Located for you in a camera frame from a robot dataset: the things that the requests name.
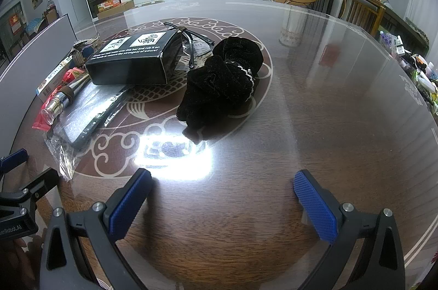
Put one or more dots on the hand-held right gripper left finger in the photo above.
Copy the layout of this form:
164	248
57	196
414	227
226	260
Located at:
126	201

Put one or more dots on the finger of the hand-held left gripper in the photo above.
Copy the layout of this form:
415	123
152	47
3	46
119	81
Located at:
13	158
42	180

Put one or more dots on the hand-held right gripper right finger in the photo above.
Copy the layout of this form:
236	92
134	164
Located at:
313	204

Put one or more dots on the red packet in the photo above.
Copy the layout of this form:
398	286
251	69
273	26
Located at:
41	121

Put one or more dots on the clear bag with black band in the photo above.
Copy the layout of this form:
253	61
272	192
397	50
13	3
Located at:
78	129

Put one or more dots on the silver metal bottle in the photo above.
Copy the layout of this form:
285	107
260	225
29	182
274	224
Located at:
65	96

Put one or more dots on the long white box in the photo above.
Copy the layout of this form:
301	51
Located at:
51	78

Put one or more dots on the patterned hair claw clip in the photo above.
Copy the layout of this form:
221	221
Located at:
84	49

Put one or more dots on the black printed box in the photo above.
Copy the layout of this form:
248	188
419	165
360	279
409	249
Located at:
126	64

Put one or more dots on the black velvet scrunchie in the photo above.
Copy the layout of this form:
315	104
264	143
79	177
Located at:
219	78

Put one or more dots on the black frame eyeglasses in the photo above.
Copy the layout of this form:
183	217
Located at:
182	30

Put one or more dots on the person's left hand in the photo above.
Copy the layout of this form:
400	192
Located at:
22	252

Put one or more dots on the grey board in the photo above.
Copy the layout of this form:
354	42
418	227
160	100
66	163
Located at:
37	43

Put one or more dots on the red poster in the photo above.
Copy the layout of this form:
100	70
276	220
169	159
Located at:
14	23

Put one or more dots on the pile of small bottles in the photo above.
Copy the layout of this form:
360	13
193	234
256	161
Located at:
414	64

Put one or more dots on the cardboard box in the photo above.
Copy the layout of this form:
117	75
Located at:
116	8

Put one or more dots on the dark wooden sideboard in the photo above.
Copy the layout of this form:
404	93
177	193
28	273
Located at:
403	25

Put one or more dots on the wooden chair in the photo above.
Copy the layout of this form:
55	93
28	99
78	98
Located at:
362	8

